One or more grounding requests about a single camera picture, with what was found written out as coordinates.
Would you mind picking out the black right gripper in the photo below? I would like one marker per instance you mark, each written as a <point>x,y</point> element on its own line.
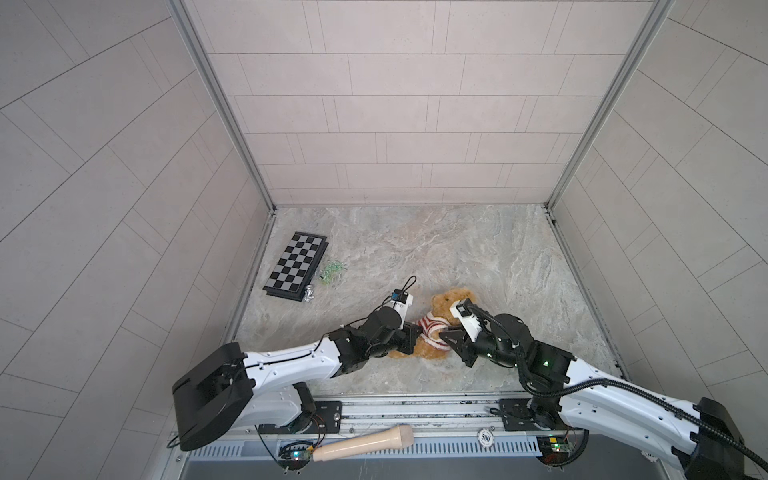
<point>463,345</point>

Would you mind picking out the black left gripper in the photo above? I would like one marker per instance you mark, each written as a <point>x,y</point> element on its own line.
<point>408,339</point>

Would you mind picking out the knitted american flag sweater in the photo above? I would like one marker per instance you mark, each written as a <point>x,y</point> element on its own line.
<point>429,343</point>

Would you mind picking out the tan plush teddy bear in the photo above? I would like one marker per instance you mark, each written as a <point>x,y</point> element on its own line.
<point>440,307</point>

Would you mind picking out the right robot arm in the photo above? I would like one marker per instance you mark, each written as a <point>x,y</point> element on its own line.
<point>700,439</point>

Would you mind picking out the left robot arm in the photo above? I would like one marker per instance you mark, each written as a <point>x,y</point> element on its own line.
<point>230,388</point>

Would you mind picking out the clear bag of green bricks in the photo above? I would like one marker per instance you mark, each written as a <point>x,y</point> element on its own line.
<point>331,271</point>

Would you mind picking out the silver foil wrapped item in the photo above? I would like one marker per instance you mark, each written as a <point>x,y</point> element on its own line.
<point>308,294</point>

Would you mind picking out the folded black white chessboard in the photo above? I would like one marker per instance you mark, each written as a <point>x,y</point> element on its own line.
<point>296,266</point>

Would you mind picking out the right green circuit board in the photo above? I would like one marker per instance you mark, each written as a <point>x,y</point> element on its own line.
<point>555,450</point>

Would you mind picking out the green circuit board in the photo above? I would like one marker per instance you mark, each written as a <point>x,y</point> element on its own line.
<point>296,455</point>
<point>555,450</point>

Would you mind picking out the left green circuit board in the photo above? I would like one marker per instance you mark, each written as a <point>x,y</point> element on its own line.
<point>296,455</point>

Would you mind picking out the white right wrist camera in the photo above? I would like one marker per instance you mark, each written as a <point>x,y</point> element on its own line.
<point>463,310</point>

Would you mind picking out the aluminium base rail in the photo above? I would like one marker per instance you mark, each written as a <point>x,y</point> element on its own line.
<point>444,426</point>

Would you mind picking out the beige cylindrical handle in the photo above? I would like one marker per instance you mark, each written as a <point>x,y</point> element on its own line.
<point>396,438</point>

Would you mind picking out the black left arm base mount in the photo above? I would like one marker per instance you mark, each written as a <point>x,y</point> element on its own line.
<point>318,414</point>

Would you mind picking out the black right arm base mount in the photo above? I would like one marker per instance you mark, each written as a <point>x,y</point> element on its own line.
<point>529,413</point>

